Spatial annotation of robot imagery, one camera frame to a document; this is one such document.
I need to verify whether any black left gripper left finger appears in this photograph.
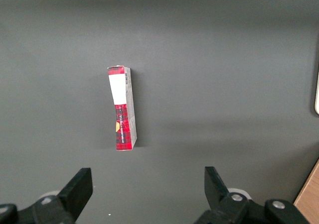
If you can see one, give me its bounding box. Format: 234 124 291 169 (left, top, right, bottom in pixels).
0 168 93 224

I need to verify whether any wooden drawer cabinet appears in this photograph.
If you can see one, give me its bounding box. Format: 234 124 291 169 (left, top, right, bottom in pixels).
293 159 319 224

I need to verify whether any beige rectangular tray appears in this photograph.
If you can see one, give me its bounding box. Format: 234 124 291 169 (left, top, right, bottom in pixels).
314 69 319 115

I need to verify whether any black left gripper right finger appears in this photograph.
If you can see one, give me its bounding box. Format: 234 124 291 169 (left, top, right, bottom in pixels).
193 166 310 224

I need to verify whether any red plaid cardboard box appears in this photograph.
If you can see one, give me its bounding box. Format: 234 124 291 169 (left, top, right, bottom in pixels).
107 66 137 151

